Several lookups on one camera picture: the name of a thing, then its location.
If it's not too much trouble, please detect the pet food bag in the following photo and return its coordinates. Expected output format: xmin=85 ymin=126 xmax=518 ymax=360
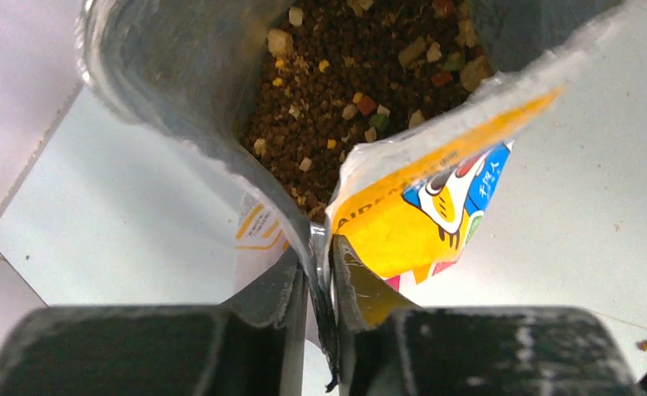
xmin=76 ymin=1 xmax=626 ymax=394

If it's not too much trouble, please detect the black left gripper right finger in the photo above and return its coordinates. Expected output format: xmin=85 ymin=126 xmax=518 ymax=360
xmin=331 ymin=236 xmax=641 ymax=395

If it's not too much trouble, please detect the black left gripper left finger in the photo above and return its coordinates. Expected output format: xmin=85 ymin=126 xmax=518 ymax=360
xmin=0 ymin=249 xmax=307 ymax=395

